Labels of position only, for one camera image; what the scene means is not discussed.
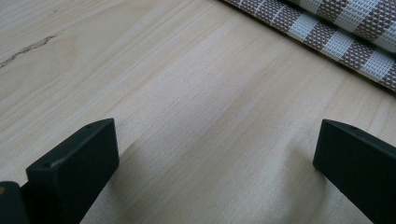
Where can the striped woven table runner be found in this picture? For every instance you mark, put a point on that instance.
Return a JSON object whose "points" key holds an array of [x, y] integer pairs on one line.
{"points": [[323, 34]]}

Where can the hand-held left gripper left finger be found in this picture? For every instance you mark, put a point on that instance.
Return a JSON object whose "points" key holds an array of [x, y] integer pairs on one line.
{"points": [[74, 165]]}

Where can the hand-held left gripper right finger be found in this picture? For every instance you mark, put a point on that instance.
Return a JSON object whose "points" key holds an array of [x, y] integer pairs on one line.
{"points": [[361, 168]]}

